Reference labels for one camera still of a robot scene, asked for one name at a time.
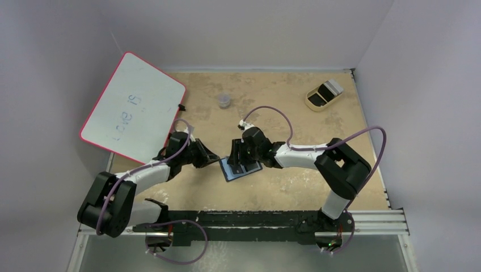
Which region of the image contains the pink framed whiteboard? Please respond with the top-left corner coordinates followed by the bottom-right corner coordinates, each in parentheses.
top-left (79, 52), bottom-right (187, 163)

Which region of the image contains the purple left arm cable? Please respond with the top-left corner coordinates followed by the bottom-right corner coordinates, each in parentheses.
top-left (95, 118), bottom-right (209, 266)

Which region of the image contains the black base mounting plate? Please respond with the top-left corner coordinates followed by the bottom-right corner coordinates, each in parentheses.
top-left (133, 206), bottom-right (355, 253)

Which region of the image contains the small clear plastic cup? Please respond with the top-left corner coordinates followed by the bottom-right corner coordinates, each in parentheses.
top-left (217, 93), bottom-right (231, 109)

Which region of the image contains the blue leather card holder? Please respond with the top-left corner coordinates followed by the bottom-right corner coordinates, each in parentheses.
top-left (219, 157), bottom-right (263, 182)

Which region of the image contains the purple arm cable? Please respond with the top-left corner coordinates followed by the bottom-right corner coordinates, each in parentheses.
top-left (95, 118), bottom-right (209, 266)
top-left (240, 105), bottom-right (387, 257)

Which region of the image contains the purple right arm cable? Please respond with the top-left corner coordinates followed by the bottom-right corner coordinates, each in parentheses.
top-left (240, 105), bottom-right (387, 257)

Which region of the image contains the stack of credit cards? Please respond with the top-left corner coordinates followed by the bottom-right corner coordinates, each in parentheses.
top-left (318, 79), bottom-right (344, 102)

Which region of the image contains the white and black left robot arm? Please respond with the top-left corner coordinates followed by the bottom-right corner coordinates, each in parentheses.
top-left (77, 129), bottom-right (220, 237)

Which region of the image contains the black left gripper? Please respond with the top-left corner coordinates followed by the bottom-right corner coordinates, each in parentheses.
top-left (179, 138), bottom-right (219, 169)

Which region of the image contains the aluminium extrusion rail frame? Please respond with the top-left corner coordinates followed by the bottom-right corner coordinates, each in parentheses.
top-left (77, 71), bottom-right (408, 271)

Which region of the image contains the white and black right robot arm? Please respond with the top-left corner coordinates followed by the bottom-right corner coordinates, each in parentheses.
top-left (220, 121), bottom-right (372, 231)

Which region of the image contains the beige oval card tray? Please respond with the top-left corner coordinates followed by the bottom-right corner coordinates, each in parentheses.
top-left (304, 85), bottom-right (344, 112)

